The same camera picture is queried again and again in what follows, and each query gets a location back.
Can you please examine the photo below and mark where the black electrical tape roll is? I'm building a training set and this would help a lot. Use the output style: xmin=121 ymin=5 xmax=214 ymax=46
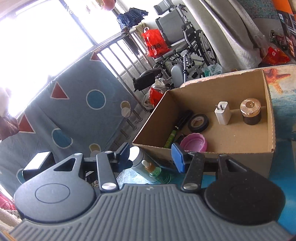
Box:
xmin=188 ymin=114 xmax=209 ymax=133

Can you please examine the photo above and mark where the green dropper bottle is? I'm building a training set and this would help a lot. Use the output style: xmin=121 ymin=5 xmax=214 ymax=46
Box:
xmin=142 ymin=160 xmax=162 ymax=183

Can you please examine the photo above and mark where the white charger plug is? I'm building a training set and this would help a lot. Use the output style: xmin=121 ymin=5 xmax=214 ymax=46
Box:
xmin=215 ymin=101 xmax=231 ymax=126

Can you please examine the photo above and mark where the dark jar gold lid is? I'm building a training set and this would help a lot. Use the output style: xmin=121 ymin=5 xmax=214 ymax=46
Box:
xmin=240 ymin=98 xmax=261 ymax=126

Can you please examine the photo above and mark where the pink plastic lid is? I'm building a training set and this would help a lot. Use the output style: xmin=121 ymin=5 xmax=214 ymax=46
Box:
xmin=180 ymin=133 xmax=208 ymax=152

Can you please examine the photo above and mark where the white supplement bottle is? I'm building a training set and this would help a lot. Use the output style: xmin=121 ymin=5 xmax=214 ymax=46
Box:
xmin=129 ymin=146 xmax=171 ymax=184

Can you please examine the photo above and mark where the blue patterned blanket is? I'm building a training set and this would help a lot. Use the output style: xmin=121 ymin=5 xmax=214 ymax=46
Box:
xmin=1 ymin=53 xmax=137 ymax=195

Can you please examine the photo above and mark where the brown cardboard box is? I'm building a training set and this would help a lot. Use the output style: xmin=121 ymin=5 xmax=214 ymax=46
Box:
xmin=132 ymin=69 xmax=275 ymax=177

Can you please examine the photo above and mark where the red plastic bag lower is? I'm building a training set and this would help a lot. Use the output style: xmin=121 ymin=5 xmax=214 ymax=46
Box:
xmin=142 ymin=86 xmax=167 ymax=110

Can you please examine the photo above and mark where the red plastic bag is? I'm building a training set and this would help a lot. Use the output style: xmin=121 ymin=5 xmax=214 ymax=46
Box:
xmin=142 ymin=86 xmax=167 ymax=110
xmin=142 ymin=27 xmax=170 ymax=58

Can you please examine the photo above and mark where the metal railing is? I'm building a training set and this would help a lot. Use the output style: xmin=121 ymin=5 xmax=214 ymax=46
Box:
xmin=96 ymin=26 xmax=151 ymax=140

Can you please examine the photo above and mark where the grey wheelchair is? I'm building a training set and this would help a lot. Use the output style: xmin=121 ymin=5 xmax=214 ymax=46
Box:
xmin=133 ymin=1 xmax=218 ymax=91

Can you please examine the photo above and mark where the red plastic bag upper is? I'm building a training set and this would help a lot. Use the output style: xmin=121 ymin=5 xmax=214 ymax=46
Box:
xmin=142 ymin=27 xmax=170 ymax=58

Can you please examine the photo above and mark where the white grey curtain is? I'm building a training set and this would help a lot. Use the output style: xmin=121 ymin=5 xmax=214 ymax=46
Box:
xmin=183 ymin=1 xmax=267 ymax=72

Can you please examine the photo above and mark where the orange Philips box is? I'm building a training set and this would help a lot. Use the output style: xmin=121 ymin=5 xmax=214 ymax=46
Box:
xmin=273 ymin=0 xmax=296 ymax=59

